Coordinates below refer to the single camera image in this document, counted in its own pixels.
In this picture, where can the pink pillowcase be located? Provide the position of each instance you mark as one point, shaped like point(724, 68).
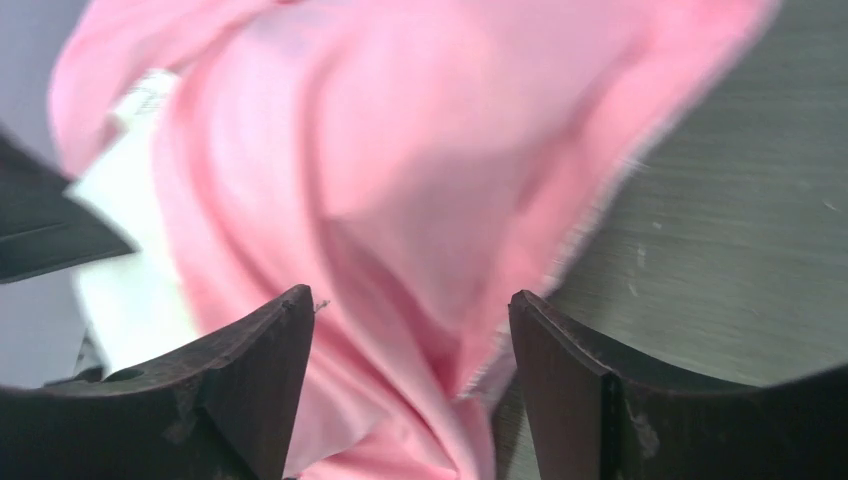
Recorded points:
point(415, 163)

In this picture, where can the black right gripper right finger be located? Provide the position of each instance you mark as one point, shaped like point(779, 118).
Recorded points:
point(599, 409)

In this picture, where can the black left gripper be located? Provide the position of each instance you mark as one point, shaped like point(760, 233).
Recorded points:
point(43, 231)

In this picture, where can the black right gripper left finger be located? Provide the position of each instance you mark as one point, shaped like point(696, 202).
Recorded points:
point(220, 407)

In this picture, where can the white pillow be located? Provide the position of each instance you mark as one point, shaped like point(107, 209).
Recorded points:
point(133, 304)

